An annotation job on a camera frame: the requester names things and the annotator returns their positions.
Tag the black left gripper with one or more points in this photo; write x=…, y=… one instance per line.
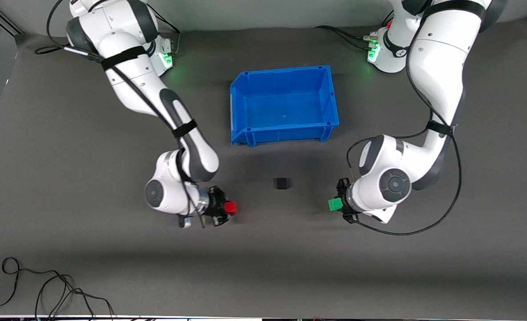
x=344, y=188

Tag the black aluminium frame rail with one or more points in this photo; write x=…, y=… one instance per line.
x=0, y=20

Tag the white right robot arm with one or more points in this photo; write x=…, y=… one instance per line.
x=134, y=84

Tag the small green cube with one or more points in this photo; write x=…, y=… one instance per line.
x=335, y=204

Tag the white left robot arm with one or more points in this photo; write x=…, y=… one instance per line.
x=437, y=76

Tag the small red cube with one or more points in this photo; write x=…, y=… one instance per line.
x=230, y=207

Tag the blue plastic storage bin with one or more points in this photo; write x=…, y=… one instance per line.
x=285, y=109

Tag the small black cube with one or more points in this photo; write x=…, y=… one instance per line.
x=282, y=183

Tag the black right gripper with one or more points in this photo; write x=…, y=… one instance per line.
x=215, y=201

